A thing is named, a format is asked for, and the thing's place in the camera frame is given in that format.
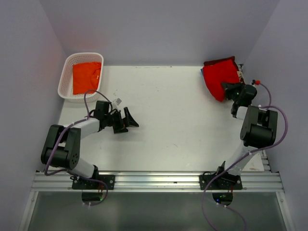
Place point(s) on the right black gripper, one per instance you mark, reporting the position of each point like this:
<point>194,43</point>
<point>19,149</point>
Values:
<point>228,87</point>

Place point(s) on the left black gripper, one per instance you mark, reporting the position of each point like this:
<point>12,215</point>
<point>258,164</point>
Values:
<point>128,121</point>

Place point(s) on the red t shirt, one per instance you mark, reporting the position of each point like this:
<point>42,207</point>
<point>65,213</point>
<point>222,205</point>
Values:
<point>216,90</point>

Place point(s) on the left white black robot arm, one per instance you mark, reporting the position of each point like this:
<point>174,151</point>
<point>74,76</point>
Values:
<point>62,145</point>

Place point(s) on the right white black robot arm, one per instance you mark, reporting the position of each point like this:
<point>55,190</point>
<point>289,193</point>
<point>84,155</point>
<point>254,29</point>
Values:
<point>258,131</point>

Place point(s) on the maroon folded t shirt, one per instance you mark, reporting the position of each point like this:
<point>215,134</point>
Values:
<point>222,70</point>

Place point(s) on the orange t shirt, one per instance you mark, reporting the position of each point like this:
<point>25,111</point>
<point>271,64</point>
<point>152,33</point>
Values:
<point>86,76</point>

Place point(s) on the white plastic basket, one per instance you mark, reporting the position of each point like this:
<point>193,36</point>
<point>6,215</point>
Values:
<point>65,86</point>

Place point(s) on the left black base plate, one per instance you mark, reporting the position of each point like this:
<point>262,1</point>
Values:
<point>97,183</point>

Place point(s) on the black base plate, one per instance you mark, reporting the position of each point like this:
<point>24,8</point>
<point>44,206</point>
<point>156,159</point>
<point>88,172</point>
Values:
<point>226,182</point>
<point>97,183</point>

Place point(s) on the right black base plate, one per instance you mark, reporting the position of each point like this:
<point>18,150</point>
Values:
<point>226,182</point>

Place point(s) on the aluminium mounting rail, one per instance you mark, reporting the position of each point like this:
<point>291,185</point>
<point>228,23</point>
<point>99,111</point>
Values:
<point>164,181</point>

